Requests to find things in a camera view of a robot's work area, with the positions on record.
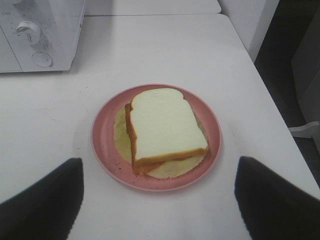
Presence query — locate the white adjacent table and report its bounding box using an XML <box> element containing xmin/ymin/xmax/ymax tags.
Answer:
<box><xmin>85</xmin><ymin>0</ymin><xmax>222</xmax><ymax>16</ymax></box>

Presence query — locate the white microwave knob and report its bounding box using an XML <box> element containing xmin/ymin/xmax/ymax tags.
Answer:
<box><xmin>8</xmin><ymin>0</ymin><xmax>22</xmax><ymax>5</ymax></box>
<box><xmin>16</xmin><ymin>20</ymin><xmax>43</xmax><ymax>45</ymax></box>

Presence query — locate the white microwave oven body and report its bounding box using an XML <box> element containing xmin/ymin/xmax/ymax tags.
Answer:
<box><xmin>0</xmin><ymin>0</ymin><xmax>86</xmax><ymax>72</ymax></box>

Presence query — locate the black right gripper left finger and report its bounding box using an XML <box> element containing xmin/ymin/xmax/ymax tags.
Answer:
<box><xmin>0</xmin><ymin>158</ymin><xmax>83</xmax><ymax>240</ymax></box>

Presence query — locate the round white door button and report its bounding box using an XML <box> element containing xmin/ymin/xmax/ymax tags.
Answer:
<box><xmin>32</xmin><ymin>52</ymin><xmax>53</xmax><ymax>68</ymax></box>

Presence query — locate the pink round plate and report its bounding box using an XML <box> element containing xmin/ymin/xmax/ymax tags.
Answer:
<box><xmin>91</xmin><ymin>84</ymin><xmax>223</xmax><ymax>192</ymax></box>

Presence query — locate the white bread sandwich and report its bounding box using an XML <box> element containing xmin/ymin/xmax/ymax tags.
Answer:
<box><xmin>113</xmin><ymin>88</ymin><xmax>209</xmax><ymax>179</ymax></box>

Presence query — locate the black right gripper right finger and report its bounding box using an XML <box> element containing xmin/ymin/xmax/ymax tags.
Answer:
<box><xmin>234</xmin><ymin>156</ymin><xmax>320</xmax><ymax>240</ymax></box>

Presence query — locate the white microwave door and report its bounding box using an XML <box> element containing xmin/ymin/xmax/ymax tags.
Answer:
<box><xmin>0</xmin><ymin>28</ymin><xmax>22</xmax><ymax>73</ymax></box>

